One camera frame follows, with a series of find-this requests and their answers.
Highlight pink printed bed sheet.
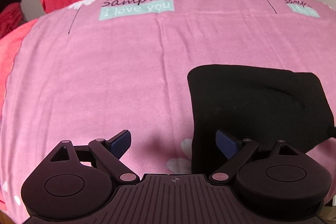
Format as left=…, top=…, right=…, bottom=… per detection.
left=1, top=0, right=335, bottom=223

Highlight pile of red clothes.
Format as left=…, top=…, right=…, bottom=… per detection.
left=0, top=2, right=27, bottom=38

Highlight black pants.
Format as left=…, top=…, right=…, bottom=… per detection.
left=187, top=65, right=335, bottom=175

